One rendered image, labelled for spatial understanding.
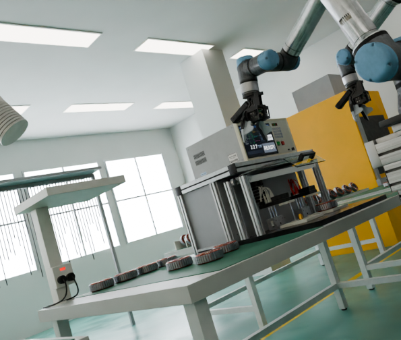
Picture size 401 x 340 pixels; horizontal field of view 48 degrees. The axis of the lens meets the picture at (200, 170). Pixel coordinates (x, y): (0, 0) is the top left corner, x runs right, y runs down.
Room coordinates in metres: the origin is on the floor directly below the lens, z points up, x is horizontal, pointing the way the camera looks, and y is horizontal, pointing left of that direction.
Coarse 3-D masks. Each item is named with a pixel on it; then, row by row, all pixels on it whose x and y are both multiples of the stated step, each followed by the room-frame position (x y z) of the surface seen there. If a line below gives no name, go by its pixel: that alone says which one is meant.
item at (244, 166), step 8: (296, 152) 2.38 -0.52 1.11; (256, 160) 2.13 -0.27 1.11; (264, 160) 2.17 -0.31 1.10; (272, 160) 2.22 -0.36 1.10; (224, 168) 2.06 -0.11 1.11; (232, 168) 2.03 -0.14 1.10; (240, 168) 2.04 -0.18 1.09; (248, 168) 2.08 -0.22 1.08; (256, 168) 2.12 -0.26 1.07; (208, 176) 2.14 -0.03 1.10; (216, 176) 2.11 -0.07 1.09; (224, 176) 2.07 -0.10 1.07; (232, 176) 2.59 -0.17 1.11; (184, 184) 2.27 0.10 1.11; (192, 184) 2.23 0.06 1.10; (200, 184) 2.19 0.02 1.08; (176, 192) 2.32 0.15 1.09; (184, 192) 2.28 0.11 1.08
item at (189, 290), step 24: (360, 216) 1.95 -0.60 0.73; (312, 240) 1.67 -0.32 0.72; (240, 264) 1.38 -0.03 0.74; (264, 264) 1.46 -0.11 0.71; (144, 288) 1.50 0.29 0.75; (168, 288) 1.29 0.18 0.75; (192, 288) 1.23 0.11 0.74; (216, 288) 1.29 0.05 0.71; (48, 312) 1.86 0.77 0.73; (72, 312) 1.71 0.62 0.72; (96, 312) 1.58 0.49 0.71; (120, 312) 1.48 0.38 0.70
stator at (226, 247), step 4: (220, 244) 1.98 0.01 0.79; (224, 244) 1.89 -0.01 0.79; (228, 244) 1.88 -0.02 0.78; (232, 244) 1.89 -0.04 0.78; (236, 244) 1.90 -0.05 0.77; (212, 248) 1.93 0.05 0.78; (224, 248) 1.89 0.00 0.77; (228, 248) 1.88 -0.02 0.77; (232, 248) 1.88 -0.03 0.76; (236, 248) 1.90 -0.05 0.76; (224, 252) 1.88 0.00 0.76
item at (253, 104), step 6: (246, 96) 1.77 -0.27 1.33; (252, 96) 1.77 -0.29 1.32; (258, 96) 1.74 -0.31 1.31; (252, 102) 1.77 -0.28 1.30; (258, 102) 1.75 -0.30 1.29; (246, 108) 1.80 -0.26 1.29; (252, 108) 1.75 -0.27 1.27; (258, 108) 1.76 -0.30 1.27; (264, 108) 1.77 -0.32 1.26; (246, 114) 1.78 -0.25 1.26; (252, 114) 1.77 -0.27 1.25; (258, 114) 1.73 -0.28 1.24; (264, 114) 1.77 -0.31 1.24; (252, 120) 1.77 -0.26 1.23; (258, 120) 1.81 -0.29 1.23; (264, 120) 1.79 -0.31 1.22
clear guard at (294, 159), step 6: (294, 156) 1.99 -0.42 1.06; (306, 156) 2.04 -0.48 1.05; (276, 162) 1.99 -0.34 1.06; (282, 162) 2.09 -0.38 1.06; (288, 162) 1.92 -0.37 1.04; (294, 162) 1.93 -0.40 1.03; (300, 162) 1.95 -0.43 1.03; (306, 162) 1.97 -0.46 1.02; (312, 162) 1.99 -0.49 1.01; (318, 162) 2.02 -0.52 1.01; (258, 168) 2.03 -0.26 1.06; (264, 168) 2.11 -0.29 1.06; (270, 168) 2.22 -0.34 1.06
